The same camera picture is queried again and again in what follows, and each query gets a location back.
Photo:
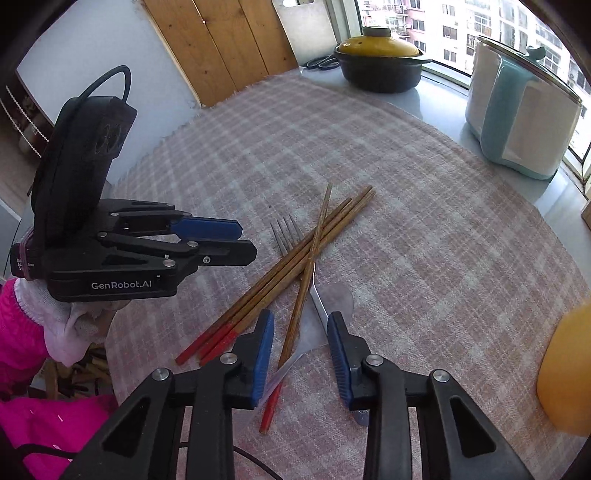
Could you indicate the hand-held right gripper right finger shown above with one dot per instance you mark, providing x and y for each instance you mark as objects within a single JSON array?
[{"x": 339, "y": 360}]

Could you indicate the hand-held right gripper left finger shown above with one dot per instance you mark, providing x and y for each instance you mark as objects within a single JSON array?
[{"x": 263, "y": 355}]

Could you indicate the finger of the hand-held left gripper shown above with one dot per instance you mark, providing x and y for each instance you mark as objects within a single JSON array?
[
  {"x": 207, "y": 228},
  {"x": 226, "y": 253}
]

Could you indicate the metal fork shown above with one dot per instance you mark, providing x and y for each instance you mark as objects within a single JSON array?
[{"x": 284, "y": 237}]

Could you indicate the clear plastic spoon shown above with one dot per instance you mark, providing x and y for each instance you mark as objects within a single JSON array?
[{"x": 341, "y": 297}]

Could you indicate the bundle of wooden chopsticks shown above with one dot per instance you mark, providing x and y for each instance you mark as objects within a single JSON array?
[{"x": 355, "y": 201}]

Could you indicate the yellow plastic container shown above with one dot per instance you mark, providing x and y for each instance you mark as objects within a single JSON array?
[{"x": 568, "y": 369}]

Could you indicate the person's left forearm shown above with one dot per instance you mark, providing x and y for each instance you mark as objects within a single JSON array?
[{"x": 18, "y": 341}]

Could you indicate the person's left hand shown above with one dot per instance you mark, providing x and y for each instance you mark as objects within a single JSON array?
[{"x": 69, "y": 332}]

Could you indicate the pink plaid tablecloth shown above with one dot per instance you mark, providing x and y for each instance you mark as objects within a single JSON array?
[{"x": 415, "y": 230}]

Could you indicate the orange wooden plank panel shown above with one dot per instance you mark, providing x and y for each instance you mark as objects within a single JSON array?
[{"x": 221, "y": 46}]

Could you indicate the black scissors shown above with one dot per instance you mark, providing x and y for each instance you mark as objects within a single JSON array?
[{"x": 318, "y": 62}]

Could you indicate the grey cutting board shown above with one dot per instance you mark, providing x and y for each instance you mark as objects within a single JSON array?
[{"x": 304, "y": 32}]

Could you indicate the person's pink clothing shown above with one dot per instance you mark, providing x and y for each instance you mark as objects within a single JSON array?
[{"x": 46, "y": 424}]

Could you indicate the black clay pot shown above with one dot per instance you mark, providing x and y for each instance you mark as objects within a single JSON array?
[{"x": 383, "y": 74}]

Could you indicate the yellow pot lid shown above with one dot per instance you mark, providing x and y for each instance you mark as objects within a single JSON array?
[{"x": 378, "y": 46}]

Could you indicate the white teal electric pot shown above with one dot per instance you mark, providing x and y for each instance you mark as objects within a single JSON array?
[{"x": 485, "y": 92}]

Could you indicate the apartment buildings outside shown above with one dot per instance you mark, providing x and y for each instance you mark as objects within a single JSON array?
[{"x": 461, "y": 23}]

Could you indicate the glass lid teal knob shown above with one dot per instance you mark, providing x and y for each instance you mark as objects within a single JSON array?
[{"x": 535, "y": 53}]

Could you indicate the white window frame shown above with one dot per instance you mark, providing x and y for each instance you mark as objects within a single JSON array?
[{"x": 348, "y": 23}]

